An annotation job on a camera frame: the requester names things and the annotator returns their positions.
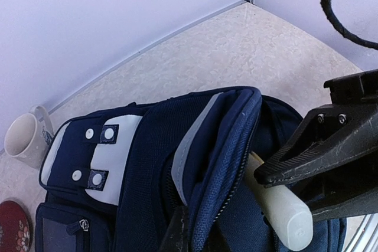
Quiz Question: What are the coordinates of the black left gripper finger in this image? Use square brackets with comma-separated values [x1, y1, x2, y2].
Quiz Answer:
[159, 206, 190, 252]

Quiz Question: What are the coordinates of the white floral paper cup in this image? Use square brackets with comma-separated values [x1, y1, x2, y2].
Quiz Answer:
[4, 106, 54, 169]

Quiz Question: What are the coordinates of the red floral round coaster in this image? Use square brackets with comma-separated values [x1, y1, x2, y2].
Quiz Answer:
[1, 201, 31, 252]

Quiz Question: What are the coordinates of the navy blue student backpack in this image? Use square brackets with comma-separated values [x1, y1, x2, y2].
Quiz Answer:
[34, 86, 348, 252]

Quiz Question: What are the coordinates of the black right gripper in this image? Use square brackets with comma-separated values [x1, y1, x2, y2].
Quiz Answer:
[254, 69, 378, 187]

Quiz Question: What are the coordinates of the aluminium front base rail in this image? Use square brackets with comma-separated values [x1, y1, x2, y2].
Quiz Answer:
[344, 214, 377, 251]

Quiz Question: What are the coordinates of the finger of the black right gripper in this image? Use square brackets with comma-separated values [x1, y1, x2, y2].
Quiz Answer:
[309, 187, 377, 222]

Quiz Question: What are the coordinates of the yellow highlighter marker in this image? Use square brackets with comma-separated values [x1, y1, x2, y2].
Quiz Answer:
[244, 152, 314, 251]

